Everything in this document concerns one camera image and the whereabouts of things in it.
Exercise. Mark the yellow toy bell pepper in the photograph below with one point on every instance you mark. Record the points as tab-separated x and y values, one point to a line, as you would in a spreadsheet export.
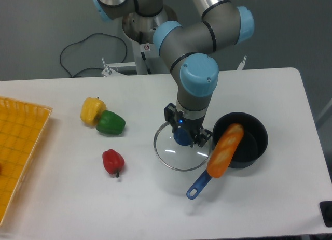
91	110

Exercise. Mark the glass pot lid blue knob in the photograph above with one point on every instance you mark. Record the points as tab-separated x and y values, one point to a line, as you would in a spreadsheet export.
176	152

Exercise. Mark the yellow plastic basket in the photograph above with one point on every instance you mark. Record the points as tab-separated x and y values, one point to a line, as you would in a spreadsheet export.
22	125

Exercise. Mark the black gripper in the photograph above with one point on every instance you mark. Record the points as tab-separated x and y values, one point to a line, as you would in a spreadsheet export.
199	135

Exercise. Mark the dark blue pot with handle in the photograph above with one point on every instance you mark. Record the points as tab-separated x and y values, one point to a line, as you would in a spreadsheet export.
251	147

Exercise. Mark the red toy bell pepper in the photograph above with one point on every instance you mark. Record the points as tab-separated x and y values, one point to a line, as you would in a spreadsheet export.
113	162

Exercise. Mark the green toy bell pepper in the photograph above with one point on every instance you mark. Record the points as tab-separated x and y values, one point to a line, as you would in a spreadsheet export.
110	123

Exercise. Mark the black device at table edge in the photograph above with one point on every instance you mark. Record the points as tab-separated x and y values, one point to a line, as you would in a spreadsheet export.
326	211

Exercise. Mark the toy baguette bread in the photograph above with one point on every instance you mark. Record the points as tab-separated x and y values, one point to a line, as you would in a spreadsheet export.
224	150

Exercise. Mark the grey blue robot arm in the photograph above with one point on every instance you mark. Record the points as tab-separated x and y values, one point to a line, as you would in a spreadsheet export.
195	74

